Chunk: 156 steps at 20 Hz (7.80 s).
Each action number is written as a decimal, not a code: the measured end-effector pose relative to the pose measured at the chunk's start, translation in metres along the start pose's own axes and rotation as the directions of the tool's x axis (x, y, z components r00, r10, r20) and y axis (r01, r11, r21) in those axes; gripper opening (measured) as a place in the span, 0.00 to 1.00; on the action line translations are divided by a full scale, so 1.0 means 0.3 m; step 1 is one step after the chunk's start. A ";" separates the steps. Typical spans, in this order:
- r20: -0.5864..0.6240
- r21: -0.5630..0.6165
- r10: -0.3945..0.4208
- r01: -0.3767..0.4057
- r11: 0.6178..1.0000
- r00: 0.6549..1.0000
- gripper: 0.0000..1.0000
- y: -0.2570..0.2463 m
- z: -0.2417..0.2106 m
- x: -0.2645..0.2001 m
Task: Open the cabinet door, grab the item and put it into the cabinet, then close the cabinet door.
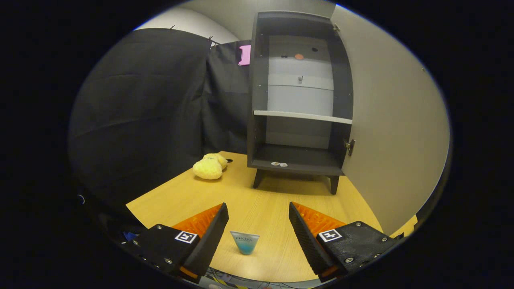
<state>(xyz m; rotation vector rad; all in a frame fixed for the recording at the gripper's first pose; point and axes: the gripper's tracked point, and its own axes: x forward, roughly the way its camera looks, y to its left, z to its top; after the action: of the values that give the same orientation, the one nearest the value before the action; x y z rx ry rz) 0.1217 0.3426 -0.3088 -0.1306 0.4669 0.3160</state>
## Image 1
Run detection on tangled cables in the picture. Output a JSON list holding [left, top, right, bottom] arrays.
[[203, 267, 281, 289]]

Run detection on blue and white tube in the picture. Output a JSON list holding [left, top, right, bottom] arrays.
[[230, 231, 260, 255]]

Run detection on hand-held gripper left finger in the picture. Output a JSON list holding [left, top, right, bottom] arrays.
[[133, 203, 229, 284]]

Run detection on black backdrop cloth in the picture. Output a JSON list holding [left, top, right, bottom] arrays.
[[67, 27, 253, 241]]

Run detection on beige cabinet door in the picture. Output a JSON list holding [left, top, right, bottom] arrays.
[[330, 4, 450, 237]]

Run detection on white cabinet shelf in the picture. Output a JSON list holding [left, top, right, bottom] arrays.
[[254, 110, 353, 125]]

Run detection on yellow plush toy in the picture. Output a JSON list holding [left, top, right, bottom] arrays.
[[192, 153, 228, 180]]

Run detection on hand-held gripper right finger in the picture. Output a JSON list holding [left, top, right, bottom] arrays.
[[288, 202, 402, 283]]

